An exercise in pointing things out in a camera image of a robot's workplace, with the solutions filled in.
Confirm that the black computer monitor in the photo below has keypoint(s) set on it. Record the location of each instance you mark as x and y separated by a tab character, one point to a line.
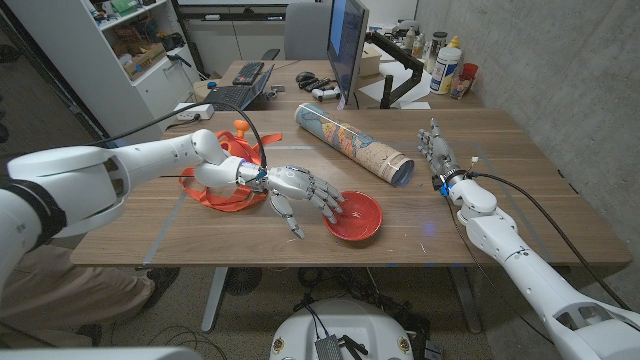
345	45

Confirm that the orange plastic watering can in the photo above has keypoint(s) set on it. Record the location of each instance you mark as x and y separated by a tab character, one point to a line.
240	150

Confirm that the black open laptop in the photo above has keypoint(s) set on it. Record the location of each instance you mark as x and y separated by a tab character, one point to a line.
230	95

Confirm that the red bowl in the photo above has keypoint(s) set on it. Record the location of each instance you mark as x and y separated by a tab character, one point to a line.
360	220

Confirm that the black computer mouse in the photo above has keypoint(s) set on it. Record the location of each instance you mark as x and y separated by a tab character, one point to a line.
305	77

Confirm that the white paper sheet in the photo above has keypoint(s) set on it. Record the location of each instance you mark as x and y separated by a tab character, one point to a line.
400	75

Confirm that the white game controller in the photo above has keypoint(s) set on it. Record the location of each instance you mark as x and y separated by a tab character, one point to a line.
326	93

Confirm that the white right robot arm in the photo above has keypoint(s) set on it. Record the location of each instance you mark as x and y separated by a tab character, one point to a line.
530	272

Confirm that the dark shoe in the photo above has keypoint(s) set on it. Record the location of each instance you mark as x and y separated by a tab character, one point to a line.
162	282

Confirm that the yellow cap bottle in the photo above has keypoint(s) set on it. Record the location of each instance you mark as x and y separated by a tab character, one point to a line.
454	42

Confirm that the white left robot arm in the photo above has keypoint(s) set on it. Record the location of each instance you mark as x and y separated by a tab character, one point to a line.
75	185

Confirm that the light wooden box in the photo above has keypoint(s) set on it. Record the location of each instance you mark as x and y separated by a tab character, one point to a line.
371	60

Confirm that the dark lid jar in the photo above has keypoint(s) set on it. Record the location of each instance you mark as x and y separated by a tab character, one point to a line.
436	47

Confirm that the white wipes canister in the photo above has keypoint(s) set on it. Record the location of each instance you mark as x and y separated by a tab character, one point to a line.
444	70

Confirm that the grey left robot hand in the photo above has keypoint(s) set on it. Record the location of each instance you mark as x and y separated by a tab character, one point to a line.
295	182

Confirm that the white power strip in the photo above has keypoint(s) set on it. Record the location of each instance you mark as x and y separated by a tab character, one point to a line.
192	114

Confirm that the rolled paper map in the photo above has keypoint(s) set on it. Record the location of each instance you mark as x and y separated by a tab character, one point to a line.
350	142

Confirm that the black remote control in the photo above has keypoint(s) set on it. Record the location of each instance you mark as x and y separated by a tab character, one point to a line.
317	83

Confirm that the white shelf cabinet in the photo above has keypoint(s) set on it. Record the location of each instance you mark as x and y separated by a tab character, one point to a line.
100	85

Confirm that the cardboard box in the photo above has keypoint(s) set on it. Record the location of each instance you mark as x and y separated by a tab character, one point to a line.
142	60

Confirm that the clear glass cup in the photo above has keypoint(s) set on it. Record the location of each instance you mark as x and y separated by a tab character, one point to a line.
459	87

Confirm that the black keyboard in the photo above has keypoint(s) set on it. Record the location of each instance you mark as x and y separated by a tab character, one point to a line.
248	73

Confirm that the grey table leg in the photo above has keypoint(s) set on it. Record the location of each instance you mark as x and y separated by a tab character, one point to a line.
466	300
214	300

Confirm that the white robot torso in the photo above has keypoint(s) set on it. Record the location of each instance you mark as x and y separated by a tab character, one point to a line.
350	320

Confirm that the person's leg beige trousers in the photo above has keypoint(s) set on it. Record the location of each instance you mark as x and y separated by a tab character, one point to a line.
75	292

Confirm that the grey office chair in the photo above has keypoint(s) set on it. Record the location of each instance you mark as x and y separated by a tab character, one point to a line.
307	30

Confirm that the black round floor fan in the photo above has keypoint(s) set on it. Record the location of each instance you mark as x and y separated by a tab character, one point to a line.
242	281

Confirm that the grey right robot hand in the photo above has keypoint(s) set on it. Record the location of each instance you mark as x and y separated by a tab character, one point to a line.
442	154

